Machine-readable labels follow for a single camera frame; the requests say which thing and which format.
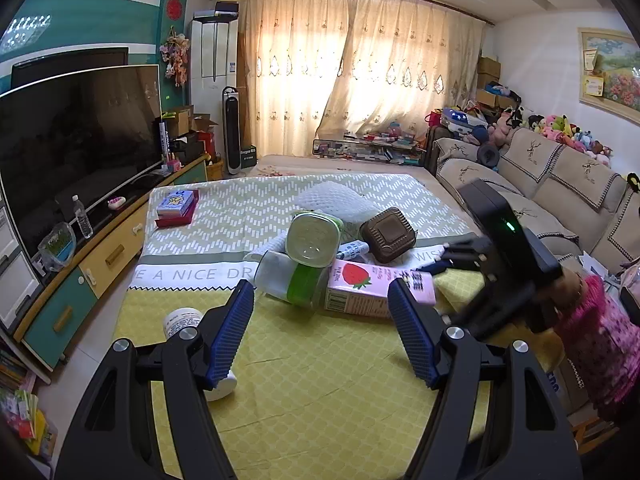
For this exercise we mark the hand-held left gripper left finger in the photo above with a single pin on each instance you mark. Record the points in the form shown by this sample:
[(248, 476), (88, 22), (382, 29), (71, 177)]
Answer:
[(231, 332)]

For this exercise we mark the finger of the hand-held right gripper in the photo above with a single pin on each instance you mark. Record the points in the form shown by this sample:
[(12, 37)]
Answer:
[(465, 256), (467, 306)]

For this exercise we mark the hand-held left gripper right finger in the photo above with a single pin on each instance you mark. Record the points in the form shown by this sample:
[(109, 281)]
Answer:
[(412, 332)]

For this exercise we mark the white jar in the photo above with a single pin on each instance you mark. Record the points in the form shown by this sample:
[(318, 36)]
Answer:
[(182, 322)]

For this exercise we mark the pink strawberry milk carton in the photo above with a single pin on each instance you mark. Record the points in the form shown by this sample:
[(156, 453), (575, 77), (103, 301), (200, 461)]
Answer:
[(360, 285)]

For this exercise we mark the clear bottle with green label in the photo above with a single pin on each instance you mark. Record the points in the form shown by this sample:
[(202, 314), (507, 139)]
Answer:
[(280, 275)]

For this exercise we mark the brown plastic tray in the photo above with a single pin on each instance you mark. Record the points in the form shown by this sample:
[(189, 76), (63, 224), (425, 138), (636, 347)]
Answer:
[(387, 235)]

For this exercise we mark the white toothpaste tube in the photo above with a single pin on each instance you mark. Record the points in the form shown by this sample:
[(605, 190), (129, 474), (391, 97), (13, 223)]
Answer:
[(352, 250)]

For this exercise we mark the clear container with green lid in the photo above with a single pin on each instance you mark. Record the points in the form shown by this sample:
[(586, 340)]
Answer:
[(310, 237)]

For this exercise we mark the white foam net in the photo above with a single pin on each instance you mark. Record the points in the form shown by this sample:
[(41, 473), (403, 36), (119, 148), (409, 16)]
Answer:
[(330, 200)]

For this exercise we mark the person's right forearm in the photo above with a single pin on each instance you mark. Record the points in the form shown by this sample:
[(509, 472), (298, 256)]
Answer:
[(607, 345)]

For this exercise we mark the person's right hand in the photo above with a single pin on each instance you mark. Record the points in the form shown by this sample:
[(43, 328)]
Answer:
[(567, 290)]

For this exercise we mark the beige sofa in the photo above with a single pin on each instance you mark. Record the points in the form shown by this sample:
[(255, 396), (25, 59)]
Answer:
[(540, 185)]

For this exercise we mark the white cloth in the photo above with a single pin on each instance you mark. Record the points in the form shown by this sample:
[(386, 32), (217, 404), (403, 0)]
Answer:
[(261, 255)]

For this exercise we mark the yellow lattice tablecloth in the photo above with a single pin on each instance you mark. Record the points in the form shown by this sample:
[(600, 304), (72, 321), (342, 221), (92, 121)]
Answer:
[(310, 385)]

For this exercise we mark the green chevron tablecloth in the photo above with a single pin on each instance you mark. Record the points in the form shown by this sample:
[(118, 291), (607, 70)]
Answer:
[(225, 210)]

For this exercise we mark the blue star print bag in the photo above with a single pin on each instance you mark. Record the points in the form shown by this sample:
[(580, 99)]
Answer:
[(462, 120)]

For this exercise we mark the row of plush toys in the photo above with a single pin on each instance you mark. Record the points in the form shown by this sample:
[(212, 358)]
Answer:
[(560, 130)]

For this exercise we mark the blue and red box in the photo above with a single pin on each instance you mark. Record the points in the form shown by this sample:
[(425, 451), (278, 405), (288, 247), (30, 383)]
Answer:
[(175, 205)]

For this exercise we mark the teal and yellow television stand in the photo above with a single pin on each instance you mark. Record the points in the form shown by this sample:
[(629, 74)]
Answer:
[(65, 310)]

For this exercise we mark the small pink item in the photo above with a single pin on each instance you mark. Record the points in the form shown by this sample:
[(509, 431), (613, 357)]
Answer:
[(116, 203)]

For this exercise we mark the stack of cardboard boxes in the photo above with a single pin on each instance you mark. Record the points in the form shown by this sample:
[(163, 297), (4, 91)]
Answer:
[(490, 80)]

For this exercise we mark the clear water bottle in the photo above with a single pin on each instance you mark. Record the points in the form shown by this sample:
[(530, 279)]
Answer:
[(82, 220)]

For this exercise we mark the clear plastic bag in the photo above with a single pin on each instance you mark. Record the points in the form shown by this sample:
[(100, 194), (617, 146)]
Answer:
[(56, 247)]

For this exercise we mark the beige embroidered curtain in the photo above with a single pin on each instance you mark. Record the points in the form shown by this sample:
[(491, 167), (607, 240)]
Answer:
[(400, 70), (285, 85)]

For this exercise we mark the white tower fan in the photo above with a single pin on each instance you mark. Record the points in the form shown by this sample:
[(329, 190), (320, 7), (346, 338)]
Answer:
[(235, 130)]

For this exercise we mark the open cardboard boxes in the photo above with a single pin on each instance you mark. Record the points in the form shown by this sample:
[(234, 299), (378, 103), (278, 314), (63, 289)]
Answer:
[(192, 130)]

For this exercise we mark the framed flower painting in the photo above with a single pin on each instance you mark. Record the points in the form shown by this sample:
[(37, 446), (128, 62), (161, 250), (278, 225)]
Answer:
[(612, 70)]

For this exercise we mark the shelf of books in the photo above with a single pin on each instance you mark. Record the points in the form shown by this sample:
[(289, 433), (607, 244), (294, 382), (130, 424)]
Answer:
[(20, 400)]

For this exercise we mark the white drawer cabinet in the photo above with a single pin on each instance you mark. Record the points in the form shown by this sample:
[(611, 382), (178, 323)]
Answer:
[(15, 270)]

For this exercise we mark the large curved black television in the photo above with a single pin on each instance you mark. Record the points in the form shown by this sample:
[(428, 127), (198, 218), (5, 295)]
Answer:
[(75, 150)]

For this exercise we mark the white standing air conditioner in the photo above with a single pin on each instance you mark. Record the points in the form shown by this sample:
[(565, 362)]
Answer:
[(212, 60)]

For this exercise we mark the hanging flower decoration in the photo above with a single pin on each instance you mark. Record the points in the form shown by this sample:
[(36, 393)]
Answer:
[(176, 57)]

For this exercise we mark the black monitor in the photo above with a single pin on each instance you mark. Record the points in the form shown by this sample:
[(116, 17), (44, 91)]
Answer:
[(70, 62)]

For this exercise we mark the boxes on air conditioner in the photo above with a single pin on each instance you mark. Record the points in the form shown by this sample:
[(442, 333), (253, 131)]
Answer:
[(220, 10)]

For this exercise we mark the red round wall decoration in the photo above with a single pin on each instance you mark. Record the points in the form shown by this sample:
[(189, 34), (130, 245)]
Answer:
[(173, 9)]

